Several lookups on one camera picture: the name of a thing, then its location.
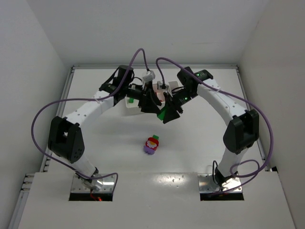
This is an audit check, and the santa lego stack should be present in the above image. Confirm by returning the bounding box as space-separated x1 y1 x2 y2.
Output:
143 135 159 155

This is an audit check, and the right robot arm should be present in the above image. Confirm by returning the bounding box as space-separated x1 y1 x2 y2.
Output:
158 67 259 186

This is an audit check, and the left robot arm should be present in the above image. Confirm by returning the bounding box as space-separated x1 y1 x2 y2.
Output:
48 65 162 179

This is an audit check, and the white divided container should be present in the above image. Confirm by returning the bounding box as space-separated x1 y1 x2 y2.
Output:
125 81 178 115

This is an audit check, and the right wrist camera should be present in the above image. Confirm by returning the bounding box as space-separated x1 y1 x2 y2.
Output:
157 81 169 93

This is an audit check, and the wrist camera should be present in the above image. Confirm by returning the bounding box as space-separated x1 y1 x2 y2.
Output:
157 81 169 93
142 71 155 83

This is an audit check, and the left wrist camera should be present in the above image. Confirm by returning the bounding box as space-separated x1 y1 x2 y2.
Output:
142 71 155 83

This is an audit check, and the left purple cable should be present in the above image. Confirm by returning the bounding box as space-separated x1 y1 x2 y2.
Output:
30 48 153 182

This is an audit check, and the purple cable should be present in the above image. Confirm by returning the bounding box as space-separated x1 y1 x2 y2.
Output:
30 48 153 182
155 57 274 196

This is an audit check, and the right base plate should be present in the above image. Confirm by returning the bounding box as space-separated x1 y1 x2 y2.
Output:
198 173 243 193

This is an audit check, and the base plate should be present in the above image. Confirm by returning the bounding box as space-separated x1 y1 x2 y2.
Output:
198 173 243 193
71 174 117 194

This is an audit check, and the left base plate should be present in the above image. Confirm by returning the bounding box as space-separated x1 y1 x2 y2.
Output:
71 174 117 194

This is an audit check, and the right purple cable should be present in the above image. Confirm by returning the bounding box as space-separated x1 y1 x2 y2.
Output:
155 57 274 196

